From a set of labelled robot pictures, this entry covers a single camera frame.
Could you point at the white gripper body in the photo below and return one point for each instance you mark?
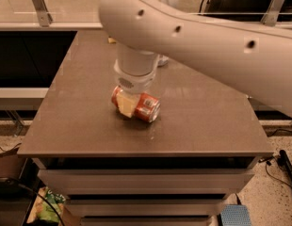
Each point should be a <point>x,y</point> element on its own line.
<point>135,83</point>

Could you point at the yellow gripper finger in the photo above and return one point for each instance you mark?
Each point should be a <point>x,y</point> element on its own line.
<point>127,103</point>

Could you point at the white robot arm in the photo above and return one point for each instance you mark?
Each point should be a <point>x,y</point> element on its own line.
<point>251,58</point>

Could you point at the clear plastic water bottle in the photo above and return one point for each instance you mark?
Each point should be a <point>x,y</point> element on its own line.
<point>162,61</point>

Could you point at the green and yellow sponge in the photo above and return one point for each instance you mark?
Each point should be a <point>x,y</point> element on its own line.
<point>111,40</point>

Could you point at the grey drawer cabinet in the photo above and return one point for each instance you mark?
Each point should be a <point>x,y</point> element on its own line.
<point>176,171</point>

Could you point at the blue perforated pad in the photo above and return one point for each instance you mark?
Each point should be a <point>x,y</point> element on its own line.
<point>235,215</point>

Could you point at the left metal railing bracket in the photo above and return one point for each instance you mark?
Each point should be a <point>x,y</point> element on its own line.
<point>43,15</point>

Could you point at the metal railing bracket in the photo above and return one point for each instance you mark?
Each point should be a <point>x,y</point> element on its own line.
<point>43,15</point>
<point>270,17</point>

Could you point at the right metal railing bracket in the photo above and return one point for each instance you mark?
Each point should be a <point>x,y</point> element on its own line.
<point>270,17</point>

